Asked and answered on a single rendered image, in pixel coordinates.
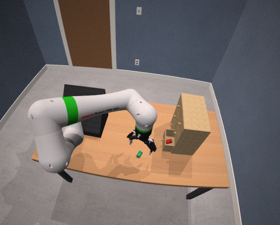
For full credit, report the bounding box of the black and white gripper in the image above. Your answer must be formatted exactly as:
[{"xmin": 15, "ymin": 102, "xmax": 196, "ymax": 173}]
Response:
[{"xmin": 127, "ymin": 130, "xmax": 157, "ymax": 155}]

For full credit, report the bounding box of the green 9v battery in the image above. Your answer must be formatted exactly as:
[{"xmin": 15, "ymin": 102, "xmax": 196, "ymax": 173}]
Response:
[{"xmin": 137, "ymin": 151, "xmax": 143, "ymax": 158}]

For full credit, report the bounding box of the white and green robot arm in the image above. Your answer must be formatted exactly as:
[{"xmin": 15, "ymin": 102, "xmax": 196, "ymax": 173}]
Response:
[{"xmin": 28, "ymin": 89, "xmax": 157, "ymax": 173}]

